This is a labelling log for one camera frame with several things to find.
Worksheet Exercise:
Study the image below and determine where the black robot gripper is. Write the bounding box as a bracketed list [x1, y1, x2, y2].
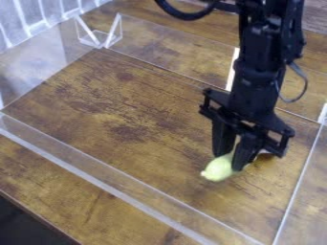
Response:
[199, 57, 295, 171]

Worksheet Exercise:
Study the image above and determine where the green handled metal spoon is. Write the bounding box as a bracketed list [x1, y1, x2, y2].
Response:
[199, 152, 239, 182]

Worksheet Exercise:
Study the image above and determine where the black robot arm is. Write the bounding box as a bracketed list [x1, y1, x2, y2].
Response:
[199, 0, 306, 171]

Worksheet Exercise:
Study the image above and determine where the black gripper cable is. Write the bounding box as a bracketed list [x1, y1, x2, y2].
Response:
[153, 0, 310, 104]

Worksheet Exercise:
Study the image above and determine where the clear acrylic triangular bracket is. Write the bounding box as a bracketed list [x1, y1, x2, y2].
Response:
[75, 13, 123, 49]

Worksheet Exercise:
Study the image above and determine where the clear acrylic enclosure wall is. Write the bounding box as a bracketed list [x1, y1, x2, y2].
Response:
[1, 13, 327, 245]

